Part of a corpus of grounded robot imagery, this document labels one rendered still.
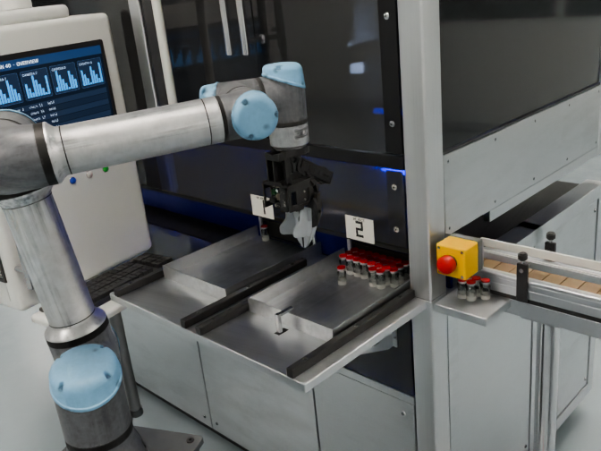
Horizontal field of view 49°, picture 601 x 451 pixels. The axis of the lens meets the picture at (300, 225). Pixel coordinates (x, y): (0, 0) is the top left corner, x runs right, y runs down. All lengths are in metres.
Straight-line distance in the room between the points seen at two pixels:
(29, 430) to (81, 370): 1.81
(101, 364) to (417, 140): 0.75
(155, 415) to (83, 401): 1.68
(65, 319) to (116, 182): 0.91
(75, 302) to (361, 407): 0.89
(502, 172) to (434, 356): 0.48
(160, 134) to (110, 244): 1.12
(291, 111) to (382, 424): 0.94
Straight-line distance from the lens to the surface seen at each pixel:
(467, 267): 1.44
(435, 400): 1.67
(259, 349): 1.40
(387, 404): 1.78
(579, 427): 2.66
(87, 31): 2.06
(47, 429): 2.96
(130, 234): 2.18
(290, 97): 1.22
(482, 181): 1.63
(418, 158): 1.42
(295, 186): 1.25
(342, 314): 1.50
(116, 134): 1.05
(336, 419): 1.96
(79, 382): 1.17
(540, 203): 2.20
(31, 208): 1.20
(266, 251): 1.87
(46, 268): 1.24
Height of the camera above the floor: 1.59
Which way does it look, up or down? 20 degrees down
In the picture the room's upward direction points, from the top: 6 degrees counter-clockwise
